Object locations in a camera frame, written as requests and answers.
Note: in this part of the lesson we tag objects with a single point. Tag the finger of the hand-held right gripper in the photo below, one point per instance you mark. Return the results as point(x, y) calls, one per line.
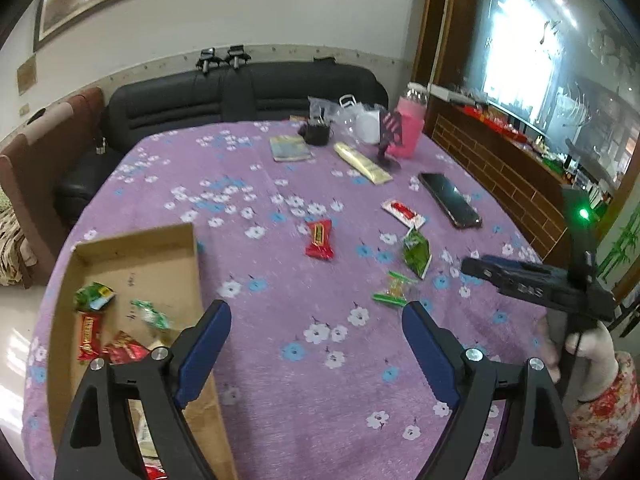
point(500, 282)
point(525, 266)

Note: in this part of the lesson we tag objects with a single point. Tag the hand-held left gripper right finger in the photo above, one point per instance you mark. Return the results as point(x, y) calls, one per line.
point(430, 355)

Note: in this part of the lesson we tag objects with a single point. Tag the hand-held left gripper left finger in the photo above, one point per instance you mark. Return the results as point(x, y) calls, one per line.
point(205, 355)

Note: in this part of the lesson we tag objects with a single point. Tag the green twisted snack wrapper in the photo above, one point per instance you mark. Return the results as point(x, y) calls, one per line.
point(150, 314)

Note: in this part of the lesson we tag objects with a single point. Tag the green and yellow twist candy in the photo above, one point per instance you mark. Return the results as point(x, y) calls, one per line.
point(395, 288)

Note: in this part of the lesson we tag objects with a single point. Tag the red foil snack packet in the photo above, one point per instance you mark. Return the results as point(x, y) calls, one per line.
point(89, 335)
point(122, 347)

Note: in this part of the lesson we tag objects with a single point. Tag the green pyramid snack packet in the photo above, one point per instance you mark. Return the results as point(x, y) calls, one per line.
point(417, 255)

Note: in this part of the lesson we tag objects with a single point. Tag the beige pastry packet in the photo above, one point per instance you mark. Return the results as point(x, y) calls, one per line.
point(142, 430)

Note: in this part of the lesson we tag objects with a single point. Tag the cardboard box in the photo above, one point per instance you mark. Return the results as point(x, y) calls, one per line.
point(145, 260)

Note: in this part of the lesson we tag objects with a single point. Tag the red and white snack packet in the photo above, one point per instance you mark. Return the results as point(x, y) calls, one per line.
point(402, 211)

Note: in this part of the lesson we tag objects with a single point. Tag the green packet with yellow label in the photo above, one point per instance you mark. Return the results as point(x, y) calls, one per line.
point(92, 295)

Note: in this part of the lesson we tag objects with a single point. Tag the white strawberry print snack packet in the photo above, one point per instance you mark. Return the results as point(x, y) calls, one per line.
point(155, 472)

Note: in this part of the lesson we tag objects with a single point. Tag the large red pyramid snack packet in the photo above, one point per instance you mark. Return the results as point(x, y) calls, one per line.
point(319, 240)

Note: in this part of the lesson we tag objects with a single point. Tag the person's right forearm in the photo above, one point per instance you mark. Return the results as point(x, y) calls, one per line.
point(602, 360)

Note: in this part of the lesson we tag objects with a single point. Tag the person's right hand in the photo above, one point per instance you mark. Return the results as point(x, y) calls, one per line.
point(550, 347)

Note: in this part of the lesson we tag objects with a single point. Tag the black smartphone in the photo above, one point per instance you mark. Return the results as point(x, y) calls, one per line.
point(450, 199)

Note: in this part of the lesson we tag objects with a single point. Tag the brown wooden cabinet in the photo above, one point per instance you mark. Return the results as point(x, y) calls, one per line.
point(480, 155)

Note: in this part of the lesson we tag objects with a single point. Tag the row of small counter items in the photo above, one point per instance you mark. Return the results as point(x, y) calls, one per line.
point(540, 145)

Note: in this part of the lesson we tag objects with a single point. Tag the pink bottle with knitted sleeve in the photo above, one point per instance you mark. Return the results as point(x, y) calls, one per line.
point(412, 130)

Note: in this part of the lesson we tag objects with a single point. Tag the yellow long snack packet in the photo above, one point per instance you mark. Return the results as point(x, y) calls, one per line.
point(362, 162)

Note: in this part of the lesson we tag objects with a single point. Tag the black phone stand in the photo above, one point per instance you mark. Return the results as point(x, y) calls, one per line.
point(391, 127)

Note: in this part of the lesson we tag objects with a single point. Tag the purple floral tablecloth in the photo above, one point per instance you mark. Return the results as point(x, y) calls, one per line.
point(300, 190)

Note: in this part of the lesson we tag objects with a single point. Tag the long white box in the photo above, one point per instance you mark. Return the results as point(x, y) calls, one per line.
point(445, 92)

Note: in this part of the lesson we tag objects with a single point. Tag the clear plastic cup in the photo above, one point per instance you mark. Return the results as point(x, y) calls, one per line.
point(367, 127)

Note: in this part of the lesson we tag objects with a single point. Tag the grey-green flat packet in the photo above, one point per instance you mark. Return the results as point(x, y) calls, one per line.
point(290, 149)

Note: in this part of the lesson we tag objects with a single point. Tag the brown patterned blanket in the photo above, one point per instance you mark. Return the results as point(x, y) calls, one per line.
point(10, 240)

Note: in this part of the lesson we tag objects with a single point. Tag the glass window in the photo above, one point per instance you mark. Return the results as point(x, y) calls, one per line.
point(540, 35)

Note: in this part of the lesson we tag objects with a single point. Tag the small black container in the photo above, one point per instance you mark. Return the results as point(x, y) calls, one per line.
point(316, 133)

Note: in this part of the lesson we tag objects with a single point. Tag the clear plastic bag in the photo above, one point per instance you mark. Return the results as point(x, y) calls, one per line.
point(322, 107)

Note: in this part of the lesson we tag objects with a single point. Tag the black leather sofa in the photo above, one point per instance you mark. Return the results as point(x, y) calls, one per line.
point(175, 105)

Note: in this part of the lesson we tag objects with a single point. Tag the brown chair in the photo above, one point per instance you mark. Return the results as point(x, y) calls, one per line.
point(40, 160)

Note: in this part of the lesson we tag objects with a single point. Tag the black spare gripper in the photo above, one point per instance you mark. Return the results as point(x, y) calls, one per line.
point(207, 60)
point(237, 55)

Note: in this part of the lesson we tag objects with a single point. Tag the green bamboo wall decal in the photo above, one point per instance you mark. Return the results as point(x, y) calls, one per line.
point(620, 245)

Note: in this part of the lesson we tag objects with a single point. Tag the wall socket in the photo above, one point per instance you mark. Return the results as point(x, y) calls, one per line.
point(23, 109)

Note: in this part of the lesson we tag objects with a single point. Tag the tan wall plate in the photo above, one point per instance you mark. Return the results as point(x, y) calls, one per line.
point(26, 77)

